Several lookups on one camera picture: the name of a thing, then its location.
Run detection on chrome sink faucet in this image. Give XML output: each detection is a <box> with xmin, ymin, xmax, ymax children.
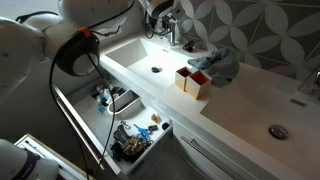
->
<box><xmin>159</xmin><ymin>20</ymin><xmax>176</xmax><ymax>46</ymax></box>

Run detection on right sink chrome drain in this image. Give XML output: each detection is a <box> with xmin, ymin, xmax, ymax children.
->
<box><xmin>268</xmin><ymin>124</ymin><xmax>289</xmax><ymax>140</ymax></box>

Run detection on blue-grey crumpled towel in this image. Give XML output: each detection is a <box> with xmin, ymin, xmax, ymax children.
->
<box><xmin>188</xmin><ymin>48</ymin><xmax>240</xmax><ymax>88</ymax></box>

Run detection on white cup with brown interior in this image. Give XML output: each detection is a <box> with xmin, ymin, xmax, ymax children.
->
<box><xmin>175</xmin><ymin>67</ymin><xmax>192</xmax><ymax>90</ymax></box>

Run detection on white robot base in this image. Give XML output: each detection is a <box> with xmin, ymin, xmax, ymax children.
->
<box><xmin>0</xmin><ymin>139</ymin><xmax>59</xmax><ymax>180</ymax></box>

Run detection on toiletry bottles in drawer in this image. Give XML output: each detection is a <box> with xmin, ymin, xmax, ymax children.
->
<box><xmin>91</xmin><ymin>84</ymin><xmax>125</xmax><ymax>114</ymax></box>

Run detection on right chrome faucet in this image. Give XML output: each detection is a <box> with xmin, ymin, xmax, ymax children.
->
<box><xmin>298</xmin><ymin>67</ymin><xmax>320</xmax><ymax>95</ymax></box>

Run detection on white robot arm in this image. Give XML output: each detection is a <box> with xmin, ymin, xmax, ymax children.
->
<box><xmin>0</xmin><ymin>0</ymin><xmax>184</xmax><ymax>101</ymax></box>

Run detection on open white vanity drawer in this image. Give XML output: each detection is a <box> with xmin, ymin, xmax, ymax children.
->
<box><xmin>52</xmin><ymin>79</ymin><xmax>172</xmax><ymax>180</ymax></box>

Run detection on closed drawer chrome handle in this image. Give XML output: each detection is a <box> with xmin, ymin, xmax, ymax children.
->
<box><xmin>180</xmin><ymin>136</ymin><xmax>241</xmax><ymax>180</ymax></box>

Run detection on dark tortoiseshell hair claw clip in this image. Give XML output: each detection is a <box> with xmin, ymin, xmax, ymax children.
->
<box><xmin>183</xmin><ymin>40</ymin><xmax>195</xmax><ymax>52</ymax></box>

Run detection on chrome drawer handle bar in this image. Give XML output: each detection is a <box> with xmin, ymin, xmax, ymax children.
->
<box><xmin>56</xmin><ymin>98</ymin><xmax>105</xmax><ymax>170</ymax></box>

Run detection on blue handled scissors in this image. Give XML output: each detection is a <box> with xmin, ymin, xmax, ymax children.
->
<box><xmin>135</xmin><ymin>125</ymin><xmax>152</xmax><ymax>140</ymax></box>

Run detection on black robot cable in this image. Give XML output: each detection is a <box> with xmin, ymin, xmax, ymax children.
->
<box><xmin>48</xmin><ymin>0</ymin><xmax>136</xmax><ymax>180</ymax></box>

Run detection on white U-shaped drawer insert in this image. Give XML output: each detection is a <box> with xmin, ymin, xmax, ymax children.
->
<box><xmin>107</xmin><ymin>90</ymin><xmax>143</xmax><ymax>120</ymax></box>

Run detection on pile of dark hair accessories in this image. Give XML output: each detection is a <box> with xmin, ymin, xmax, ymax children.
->
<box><xmin>110</xmin><ymin>125</ymin><xmax>153</xmax><ymax>163</ymax></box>

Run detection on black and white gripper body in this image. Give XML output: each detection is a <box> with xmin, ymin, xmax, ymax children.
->
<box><xmin>143</xmin><ymin>0</ymin><xmax>185</xmax><ymax>32</ymax></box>

